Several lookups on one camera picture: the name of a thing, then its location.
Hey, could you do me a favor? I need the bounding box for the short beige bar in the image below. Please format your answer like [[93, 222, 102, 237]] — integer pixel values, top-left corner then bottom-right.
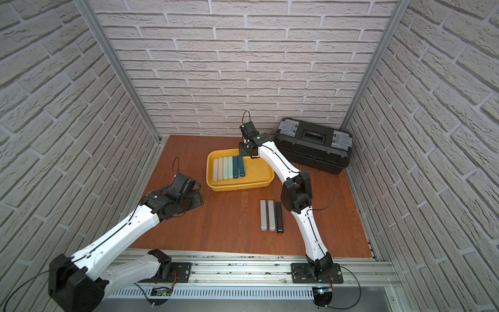
[[212, 159, 219, 182]]

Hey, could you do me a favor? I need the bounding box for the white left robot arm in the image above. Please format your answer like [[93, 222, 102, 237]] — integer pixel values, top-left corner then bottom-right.
[[48, 174, 203, 311]]

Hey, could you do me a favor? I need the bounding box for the light mint bar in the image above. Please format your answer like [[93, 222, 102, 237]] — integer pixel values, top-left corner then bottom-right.
[[227, 156, 233, 179]]

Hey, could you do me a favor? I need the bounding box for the black plastic toolbox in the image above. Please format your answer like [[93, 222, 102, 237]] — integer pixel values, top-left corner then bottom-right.
[[274, 118, 353, 175]]

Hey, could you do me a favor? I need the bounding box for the yellow plastic tray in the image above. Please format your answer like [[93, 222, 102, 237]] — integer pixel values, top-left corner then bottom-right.
[[206, 149, 275, 192]]

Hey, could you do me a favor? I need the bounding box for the aluminium right corner post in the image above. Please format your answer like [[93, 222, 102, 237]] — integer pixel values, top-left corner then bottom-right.
[[340, 0, 411, 132]]

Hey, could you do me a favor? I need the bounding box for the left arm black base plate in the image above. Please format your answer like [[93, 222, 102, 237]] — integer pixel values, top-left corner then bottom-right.
[[140, 262, 192, 283]]

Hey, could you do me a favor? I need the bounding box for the aluminium left corner post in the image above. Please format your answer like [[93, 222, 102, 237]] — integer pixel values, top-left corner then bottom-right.
[[74, 0, 161, 144]]

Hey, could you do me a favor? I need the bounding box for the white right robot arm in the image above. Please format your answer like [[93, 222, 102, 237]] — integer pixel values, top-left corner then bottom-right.
[[240, 121, 333, 281]]

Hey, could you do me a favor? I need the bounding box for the light grey bar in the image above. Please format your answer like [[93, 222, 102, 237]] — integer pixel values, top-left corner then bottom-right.
[[260, 200, 268, 231]]

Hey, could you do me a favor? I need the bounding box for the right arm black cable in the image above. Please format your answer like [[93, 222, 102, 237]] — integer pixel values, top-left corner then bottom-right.
[[241, 110, 362, 311]]

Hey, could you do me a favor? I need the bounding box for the white vent grille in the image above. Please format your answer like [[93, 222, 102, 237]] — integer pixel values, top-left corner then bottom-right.
[[109, 285, 313, 300]]

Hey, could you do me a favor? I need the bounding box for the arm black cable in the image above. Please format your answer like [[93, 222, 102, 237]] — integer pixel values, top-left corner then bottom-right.
[[241, 110, 362, 311], [1, 157, 203, 312]]

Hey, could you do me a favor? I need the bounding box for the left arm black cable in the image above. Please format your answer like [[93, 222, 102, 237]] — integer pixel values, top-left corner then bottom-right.
[[1, 157, 203, 312]]

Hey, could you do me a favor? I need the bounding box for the aluminium front mounting rail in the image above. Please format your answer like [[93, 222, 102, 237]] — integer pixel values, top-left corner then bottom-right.
[[108, 249, 402, 289]]

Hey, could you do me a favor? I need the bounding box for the dark teal bar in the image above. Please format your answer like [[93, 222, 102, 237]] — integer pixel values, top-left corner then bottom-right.
[[232, 156, 239, 179]]

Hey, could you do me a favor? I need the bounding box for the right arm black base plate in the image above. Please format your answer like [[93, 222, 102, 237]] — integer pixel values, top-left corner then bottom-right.
[[291, 263, 344, 285]]

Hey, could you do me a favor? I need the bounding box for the pale green bar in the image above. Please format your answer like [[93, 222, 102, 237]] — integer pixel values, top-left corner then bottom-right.
[[223, 157, 229, 180]]

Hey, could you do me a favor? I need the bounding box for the aluminium corner post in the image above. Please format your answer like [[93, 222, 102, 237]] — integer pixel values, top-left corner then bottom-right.
[[74, 0, 161, 144], [340, 0, 411, 132]]

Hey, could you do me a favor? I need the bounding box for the long beige bar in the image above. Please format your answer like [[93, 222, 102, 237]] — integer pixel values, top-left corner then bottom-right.
[[217, 157, 224, 181]]

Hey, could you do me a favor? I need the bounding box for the black bar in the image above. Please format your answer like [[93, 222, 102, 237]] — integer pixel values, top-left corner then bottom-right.
[[275, 202, 284, 234]]

